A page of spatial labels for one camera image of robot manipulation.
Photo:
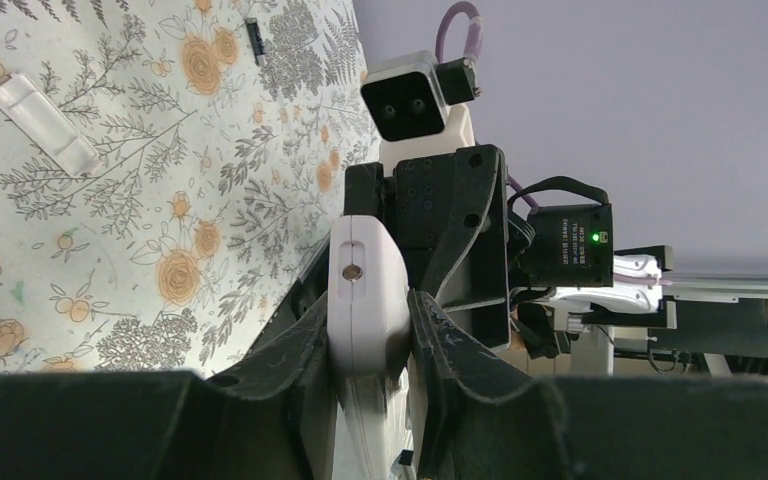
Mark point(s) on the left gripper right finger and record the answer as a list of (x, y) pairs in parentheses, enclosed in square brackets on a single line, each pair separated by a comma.
[(479, 417)]

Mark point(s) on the white battery cover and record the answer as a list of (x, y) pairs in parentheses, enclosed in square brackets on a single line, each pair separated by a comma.
[(35, 115)]

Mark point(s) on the white AC remote control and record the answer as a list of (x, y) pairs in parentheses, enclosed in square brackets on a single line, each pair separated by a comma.
[(369, 331)]

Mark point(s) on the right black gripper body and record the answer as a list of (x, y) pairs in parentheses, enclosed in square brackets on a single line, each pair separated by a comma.
[(447, 216)]

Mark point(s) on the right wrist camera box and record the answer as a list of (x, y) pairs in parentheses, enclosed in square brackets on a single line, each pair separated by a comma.
[(407, 97)]

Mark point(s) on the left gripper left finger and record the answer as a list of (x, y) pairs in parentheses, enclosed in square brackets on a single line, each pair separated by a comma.
[(270, 416)]

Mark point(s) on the floral patterned table mat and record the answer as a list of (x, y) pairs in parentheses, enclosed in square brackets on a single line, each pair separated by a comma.
[(218, 184)]

